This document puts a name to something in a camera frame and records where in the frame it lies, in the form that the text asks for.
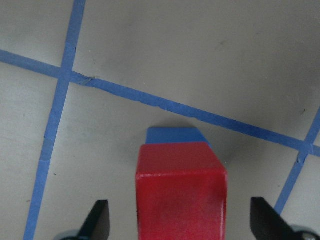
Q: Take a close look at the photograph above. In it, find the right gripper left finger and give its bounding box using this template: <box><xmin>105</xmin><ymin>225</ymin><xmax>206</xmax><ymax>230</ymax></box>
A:
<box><xmin>56</xmin><ymin>199</ymin><xmax>111</xmax><ymax>240</ymax></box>

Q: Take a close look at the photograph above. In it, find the blue block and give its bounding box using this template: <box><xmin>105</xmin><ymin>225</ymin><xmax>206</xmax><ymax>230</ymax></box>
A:
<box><xmin>145</xmin><ymin>127</ymin><xmax>212</xmax><ymax>147</ymax></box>

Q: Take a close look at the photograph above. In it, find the red block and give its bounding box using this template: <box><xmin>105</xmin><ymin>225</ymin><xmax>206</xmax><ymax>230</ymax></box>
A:
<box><xmin>135</xmin><ymin>142</ymin><xmax>228</xmax><ymax>240</ymax></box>

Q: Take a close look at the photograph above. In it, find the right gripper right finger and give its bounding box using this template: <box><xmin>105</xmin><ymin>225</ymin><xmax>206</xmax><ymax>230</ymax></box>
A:
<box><xmin>250</xmin><ymin>196</ymin><xmax>320</xmax><ymax>240</ymax></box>

